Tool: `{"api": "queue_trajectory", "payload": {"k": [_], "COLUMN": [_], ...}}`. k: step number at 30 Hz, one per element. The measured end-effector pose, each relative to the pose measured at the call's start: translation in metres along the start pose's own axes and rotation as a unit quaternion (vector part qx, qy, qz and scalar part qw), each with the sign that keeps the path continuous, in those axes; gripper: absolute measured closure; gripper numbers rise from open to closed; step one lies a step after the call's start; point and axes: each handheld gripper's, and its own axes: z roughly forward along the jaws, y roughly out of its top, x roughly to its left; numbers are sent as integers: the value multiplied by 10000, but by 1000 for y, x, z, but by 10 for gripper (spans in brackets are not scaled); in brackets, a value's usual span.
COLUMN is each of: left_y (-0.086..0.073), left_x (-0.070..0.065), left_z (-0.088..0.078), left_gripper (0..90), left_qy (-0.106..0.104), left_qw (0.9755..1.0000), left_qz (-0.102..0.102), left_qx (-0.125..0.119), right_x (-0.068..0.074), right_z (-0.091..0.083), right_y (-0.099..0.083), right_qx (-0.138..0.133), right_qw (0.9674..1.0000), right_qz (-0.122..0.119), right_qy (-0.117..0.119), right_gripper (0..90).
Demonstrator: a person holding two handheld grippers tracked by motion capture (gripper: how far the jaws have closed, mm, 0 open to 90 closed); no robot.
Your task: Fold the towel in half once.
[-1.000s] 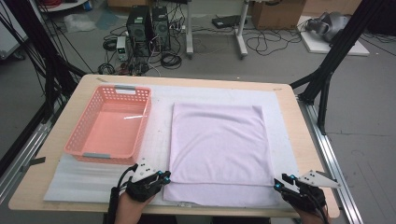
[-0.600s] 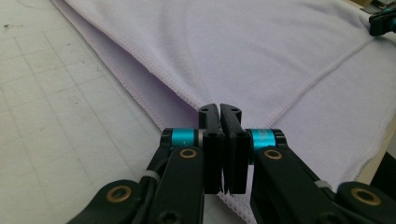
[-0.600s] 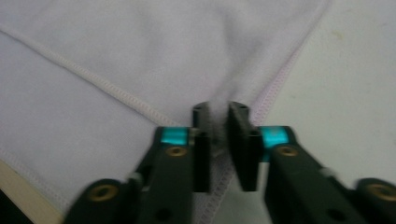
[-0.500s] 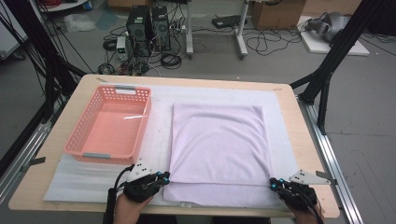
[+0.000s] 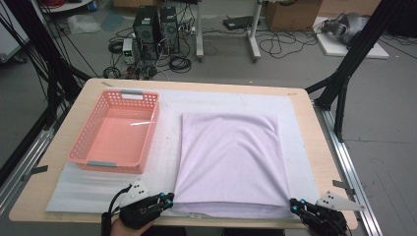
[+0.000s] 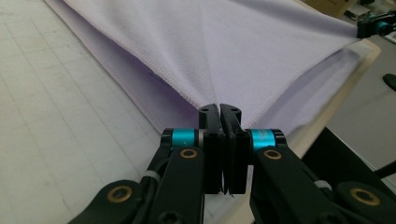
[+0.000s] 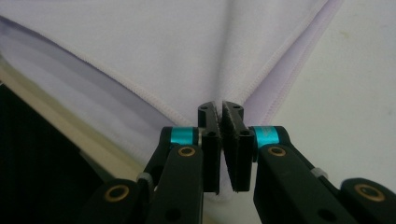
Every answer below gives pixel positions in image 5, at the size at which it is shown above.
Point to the large black computer tower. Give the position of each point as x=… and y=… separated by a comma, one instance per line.
x=144, y=31

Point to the grey rounded device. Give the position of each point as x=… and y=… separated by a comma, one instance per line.
x=349, y=26

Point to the slim black computer tower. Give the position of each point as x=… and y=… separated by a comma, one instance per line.
x=169, y=31

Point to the clear plastic bag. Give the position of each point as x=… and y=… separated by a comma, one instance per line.
x=83, y=23

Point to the white bench power supply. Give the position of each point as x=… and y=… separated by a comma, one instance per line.
x=128, y=50

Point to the white grid mat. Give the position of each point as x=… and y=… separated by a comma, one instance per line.
x=170, y=98

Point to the white stand leg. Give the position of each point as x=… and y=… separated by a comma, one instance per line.
x=254, y=36
x=199, y=32

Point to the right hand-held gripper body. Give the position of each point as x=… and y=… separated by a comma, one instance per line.
x=327, y=223

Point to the black metal frame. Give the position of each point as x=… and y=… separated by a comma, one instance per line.
x=357, y=49
x=42, y=49

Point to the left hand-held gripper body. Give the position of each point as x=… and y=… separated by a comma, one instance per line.
x=139, y=213

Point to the person's left hand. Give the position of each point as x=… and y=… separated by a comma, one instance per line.
x=128, y=232

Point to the flat black device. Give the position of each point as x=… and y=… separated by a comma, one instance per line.
x=239, y=22

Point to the aluminium rail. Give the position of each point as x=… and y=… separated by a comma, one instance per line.
x=26, y=164
x=350, y=170

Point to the pink plastic basket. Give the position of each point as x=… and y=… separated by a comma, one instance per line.
x=118, y=137

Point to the white round table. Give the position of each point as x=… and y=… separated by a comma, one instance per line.
x=65, y=6

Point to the blue-grey sheet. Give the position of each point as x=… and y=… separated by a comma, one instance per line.
x=113, y=20

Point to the white cabinet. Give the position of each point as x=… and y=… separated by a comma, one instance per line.
x=8, y=39

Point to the lilac printed cloth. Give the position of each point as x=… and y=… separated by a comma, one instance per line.
x=229, y=157

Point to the white floor board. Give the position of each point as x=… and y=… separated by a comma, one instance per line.
x=334, y=47

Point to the brown cardboard box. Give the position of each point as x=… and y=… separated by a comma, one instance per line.
x=291, y=14

